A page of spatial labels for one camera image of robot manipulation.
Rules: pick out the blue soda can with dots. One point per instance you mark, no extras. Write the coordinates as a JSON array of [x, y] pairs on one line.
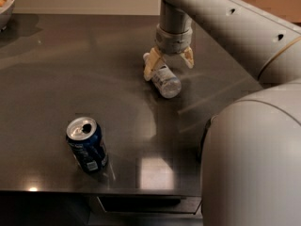
[[84, 136]]

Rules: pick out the clear plastic bottle blue label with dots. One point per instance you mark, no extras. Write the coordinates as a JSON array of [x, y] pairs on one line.
[[167, 83]]

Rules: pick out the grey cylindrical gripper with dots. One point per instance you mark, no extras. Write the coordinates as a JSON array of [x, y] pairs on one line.
[[173, 41]]

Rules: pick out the white bowl with fruit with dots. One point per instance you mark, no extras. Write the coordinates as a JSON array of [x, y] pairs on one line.
[[6, 8]]

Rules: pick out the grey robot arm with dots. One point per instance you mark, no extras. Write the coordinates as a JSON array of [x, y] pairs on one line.
[[251, 150]]

